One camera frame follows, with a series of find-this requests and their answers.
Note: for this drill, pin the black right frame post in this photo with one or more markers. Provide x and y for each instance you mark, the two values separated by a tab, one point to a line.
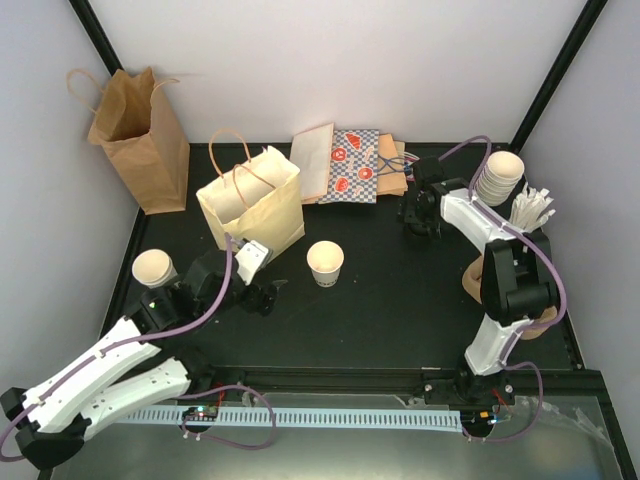
578	34

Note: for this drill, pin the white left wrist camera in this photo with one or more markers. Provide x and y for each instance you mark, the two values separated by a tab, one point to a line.
251	258

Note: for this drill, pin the white flat paper bag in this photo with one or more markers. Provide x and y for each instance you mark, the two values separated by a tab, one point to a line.
310	152

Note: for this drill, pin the light blue slotted cable duct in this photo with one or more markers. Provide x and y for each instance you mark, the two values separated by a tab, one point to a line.
260	417

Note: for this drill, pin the stack of white paper cups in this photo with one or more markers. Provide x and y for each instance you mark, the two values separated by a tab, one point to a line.
498	178

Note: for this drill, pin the left stack of paper cups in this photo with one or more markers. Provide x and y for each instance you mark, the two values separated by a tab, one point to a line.
153	268

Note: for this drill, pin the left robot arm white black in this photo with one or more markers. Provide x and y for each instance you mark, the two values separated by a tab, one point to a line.
135	364

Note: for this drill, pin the small circuit board with LEDs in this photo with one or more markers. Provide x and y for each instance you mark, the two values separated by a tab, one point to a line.
200	413

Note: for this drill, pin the glass of wrapped stirrers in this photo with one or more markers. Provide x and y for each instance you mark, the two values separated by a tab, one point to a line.
530	210

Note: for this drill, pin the black frame post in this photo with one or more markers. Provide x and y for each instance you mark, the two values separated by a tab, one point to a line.
97	35
578	34

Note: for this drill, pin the standing brown paper bag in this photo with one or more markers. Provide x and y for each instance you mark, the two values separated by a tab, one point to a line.
138	130

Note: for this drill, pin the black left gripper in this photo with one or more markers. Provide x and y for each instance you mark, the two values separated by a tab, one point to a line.
265	305

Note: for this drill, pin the black left frame post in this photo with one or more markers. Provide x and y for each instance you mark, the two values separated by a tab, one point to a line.
97	35

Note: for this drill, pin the brown flat paper bag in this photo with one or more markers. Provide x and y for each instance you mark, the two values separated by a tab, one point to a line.
391	179

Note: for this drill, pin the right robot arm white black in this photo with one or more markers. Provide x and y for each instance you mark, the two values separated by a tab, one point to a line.
516	286

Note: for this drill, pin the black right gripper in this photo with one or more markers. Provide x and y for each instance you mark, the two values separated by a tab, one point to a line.
407	213

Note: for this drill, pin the single white paper cup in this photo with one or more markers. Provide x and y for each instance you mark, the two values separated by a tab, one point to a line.
325	259

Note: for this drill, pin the cream paper bag with handles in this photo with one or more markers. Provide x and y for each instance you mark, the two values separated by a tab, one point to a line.
258	199

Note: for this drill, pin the blue checkered paper bag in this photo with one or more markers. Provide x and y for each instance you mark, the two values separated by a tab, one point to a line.
353	167

